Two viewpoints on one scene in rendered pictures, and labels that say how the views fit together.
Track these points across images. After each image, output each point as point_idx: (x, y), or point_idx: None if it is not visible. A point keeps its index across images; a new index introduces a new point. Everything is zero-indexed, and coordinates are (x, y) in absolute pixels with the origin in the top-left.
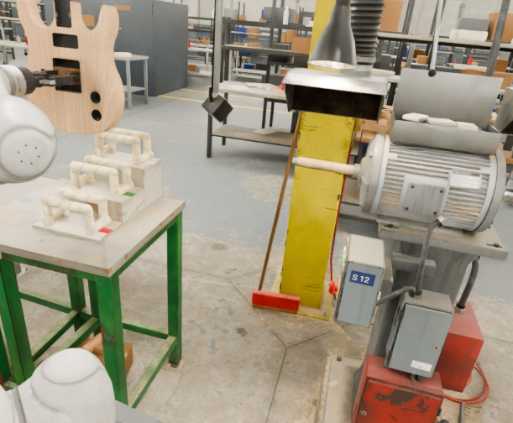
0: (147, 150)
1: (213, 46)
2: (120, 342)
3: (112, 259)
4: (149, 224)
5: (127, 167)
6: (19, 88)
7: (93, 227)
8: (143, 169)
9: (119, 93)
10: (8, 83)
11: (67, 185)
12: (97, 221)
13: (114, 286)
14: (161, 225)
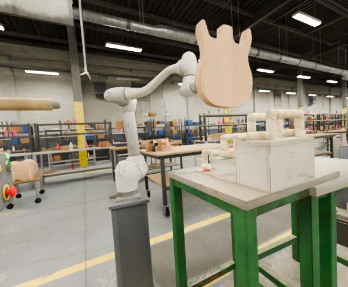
0: (266, 130)
1: (86, 57)
2: (174, 227)
3: (174, 172)
4: (203, 181)
5: (233, 137)
6: (192, 86)
7: (201, 163)
8: (236, 142)
9: (196, 76)
10: (188, 85)
11: (315, 171)
12: (207, 163)
13: (171, 187)
14: (201, 187)
